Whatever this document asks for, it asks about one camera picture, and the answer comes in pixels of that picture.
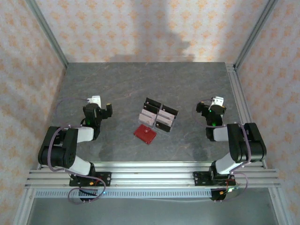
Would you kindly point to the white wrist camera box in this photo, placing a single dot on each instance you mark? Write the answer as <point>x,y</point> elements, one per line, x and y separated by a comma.
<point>218,100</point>
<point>95,100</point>

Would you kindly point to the aluminium frame post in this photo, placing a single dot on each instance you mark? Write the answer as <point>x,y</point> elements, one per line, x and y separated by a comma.
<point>23,206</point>
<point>279,206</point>
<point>47,32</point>
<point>255,32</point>

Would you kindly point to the small controller board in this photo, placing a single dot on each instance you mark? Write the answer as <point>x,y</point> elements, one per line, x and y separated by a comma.
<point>230,190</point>

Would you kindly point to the aluminium side rail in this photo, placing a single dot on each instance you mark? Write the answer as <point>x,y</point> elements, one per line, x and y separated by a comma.
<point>239,98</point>

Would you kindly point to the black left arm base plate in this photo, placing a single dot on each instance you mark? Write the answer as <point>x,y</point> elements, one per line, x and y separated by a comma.
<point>103,179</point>

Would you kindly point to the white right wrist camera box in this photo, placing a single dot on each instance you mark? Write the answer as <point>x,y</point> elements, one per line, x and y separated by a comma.
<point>218,100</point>

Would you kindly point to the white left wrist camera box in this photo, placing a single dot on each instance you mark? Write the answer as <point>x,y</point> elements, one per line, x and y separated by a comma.
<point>95,100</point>

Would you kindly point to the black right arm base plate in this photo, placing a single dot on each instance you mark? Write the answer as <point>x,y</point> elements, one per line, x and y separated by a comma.
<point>201,179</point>

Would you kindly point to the aluminium extrusion rail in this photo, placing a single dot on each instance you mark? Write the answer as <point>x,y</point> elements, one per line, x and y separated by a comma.
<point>152,174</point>
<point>152,183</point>
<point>152,165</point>

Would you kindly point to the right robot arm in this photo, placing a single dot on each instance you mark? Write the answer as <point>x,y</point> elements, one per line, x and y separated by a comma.
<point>253,145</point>

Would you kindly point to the red leather card holder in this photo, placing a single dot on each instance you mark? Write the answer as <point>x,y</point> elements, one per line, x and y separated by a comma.
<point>145,134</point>

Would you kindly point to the black credit card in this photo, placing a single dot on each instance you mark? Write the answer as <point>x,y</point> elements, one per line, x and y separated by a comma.
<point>170,110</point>
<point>151,108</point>
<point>163,127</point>
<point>153,102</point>

